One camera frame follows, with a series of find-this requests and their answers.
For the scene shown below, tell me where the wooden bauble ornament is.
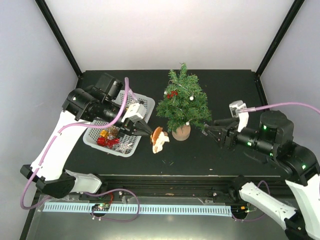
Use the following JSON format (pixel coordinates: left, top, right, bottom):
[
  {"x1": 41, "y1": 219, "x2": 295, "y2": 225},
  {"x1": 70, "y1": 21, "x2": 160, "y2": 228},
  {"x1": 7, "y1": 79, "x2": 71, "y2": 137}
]
[{"x1": 150, "y1": 126, "x2": 170, "y2": 154}]

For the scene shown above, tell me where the white plastic basket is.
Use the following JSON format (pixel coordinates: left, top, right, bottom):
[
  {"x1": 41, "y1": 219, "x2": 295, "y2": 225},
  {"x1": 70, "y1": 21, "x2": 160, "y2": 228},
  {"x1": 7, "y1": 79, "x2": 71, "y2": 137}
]
[{"x1": 82, "y1": 93, "x2": 155, "y2": 158}]

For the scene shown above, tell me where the white ball light string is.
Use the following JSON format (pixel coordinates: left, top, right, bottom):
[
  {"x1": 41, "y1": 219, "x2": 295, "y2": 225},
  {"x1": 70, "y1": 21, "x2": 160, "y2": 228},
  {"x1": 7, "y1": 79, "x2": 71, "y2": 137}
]
[{"x1": 162, "y1": 81, "x2": 211, "y2": 136}]

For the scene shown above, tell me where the red berry sprig ornament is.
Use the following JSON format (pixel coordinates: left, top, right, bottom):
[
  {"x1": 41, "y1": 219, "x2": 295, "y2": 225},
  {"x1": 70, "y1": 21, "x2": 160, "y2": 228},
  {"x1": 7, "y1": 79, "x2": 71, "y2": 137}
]
[{"x1": 166, "y1": 90, "x2": 178, "y2": 99}]

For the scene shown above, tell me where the small green christmas tree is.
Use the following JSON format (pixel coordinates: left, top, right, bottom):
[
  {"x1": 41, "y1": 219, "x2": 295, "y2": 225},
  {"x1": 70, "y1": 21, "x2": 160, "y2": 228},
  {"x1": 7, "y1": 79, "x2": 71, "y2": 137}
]
[{"x1": 156, "y1": 62, "x2": 212, "y2": 141}]

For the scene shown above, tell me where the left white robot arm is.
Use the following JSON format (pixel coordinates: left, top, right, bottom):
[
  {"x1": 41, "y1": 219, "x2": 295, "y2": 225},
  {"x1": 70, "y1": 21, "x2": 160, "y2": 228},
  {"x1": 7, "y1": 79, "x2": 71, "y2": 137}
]
[{"x1": 20, "y1": 75, "x2": 152, "y2": 200}]

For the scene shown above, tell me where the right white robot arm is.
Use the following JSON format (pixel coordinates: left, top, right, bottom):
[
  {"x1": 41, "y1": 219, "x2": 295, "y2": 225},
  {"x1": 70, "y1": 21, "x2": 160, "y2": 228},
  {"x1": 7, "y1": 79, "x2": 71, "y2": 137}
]
[{"x1": 204, "y1": 110, "x2": 320, "y2": 240}]

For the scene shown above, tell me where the brown pine cone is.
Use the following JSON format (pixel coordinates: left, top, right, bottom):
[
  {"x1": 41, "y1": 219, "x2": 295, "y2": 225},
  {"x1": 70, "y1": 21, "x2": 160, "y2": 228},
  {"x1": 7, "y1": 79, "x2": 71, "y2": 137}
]
[{"x1": 108, "y1": 127, "x2": 119, "y2": 138}]

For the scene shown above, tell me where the silver star ornament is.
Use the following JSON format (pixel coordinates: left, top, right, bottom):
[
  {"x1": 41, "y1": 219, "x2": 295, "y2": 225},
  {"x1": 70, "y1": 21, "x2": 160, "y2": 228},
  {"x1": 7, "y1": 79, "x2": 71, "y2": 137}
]
[{"x1": 115, "y1": 141, "x2": 133, "y2": 154}]

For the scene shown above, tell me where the gold gift box ornament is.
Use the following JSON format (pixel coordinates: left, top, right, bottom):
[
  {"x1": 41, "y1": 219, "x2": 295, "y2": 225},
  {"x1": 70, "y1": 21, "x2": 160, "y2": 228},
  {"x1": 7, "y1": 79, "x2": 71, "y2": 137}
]
[{"x1": 99, "y1": 130, "x2": 109, "y2": 139}]

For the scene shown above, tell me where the red bow ornament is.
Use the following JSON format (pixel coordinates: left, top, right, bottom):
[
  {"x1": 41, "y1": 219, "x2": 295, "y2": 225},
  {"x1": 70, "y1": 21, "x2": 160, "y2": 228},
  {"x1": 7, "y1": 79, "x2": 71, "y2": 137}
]
[{"x1": 105, "y1": 138, "x2": 120, "y2": 149}]

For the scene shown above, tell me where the red gift box ornament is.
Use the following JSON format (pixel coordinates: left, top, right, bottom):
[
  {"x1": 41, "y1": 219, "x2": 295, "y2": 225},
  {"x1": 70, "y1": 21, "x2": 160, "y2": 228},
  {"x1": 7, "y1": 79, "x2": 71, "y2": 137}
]
[{"x1": 96, "y1": 137, "x2": 108, "y2": 147}]

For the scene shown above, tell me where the small circuit board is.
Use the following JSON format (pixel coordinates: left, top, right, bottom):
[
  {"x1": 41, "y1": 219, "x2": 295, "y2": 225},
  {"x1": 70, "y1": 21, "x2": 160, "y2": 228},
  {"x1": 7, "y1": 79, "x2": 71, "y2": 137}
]
[{"x1": 91, "y1": 203, "x2": 110, "y2": 212}]

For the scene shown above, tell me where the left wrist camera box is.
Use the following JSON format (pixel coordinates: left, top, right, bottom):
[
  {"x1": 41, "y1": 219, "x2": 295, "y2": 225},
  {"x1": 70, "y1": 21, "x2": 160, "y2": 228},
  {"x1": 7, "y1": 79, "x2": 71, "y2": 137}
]
[{"x1": 121, "y1": 103, "x2": 147, "y2": 123}]

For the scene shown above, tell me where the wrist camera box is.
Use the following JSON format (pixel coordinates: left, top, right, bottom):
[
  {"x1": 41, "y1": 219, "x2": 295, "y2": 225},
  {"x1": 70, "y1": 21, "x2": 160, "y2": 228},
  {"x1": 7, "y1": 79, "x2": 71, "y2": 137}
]
[
  {"x1": 121, "y1": 103, "x2": 147, "y2": 123},
  {"x1": 229, "y1": 100, "x2": 249, "y2": 133}
]

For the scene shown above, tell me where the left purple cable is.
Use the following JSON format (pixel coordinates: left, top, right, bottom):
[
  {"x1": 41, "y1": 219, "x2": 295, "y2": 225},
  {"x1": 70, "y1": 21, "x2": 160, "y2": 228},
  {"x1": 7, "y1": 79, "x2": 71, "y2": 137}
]
[{"x1": 20, "y1": 76, "x2": 141, "y2": 223}]

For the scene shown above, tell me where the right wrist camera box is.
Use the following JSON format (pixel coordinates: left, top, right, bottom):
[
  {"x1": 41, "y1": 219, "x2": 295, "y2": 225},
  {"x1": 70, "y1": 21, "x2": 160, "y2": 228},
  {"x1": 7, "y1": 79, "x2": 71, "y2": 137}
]
[{"x1": 229, "y1": 100, "x2": 249, "y2": 133}]

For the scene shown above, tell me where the light blue cable duct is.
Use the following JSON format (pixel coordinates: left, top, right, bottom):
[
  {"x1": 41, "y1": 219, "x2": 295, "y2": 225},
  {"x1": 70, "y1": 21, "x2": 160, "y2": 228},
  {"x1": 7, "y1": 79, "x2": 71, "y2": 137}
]
[{"x1": 43, "y1": 202, "x2": 232, "y2": 217}]

